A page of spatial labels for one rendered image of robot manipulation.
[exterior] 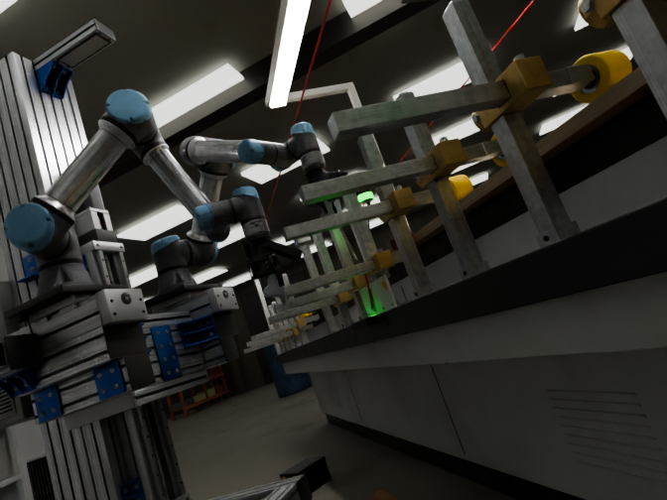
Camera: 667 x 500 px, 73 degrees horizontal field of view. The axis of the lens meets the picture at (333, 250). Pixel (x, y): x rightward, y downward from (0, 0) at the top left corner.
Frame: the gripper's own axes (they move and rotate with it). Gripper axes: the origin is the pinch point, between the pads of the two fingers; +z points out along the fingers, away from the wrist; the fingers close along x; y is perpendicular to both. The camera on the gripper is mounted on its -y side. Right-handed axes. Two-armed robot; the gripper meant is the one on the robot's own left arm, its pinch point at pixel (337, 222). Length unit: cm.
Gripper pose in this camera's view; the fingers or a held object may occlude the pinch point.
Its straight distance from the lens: 142.1
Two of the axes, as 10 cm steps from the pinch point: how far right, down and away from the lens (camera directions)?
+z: 3.2, 9.3, -1.6
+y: -5.5, 3.2, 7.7
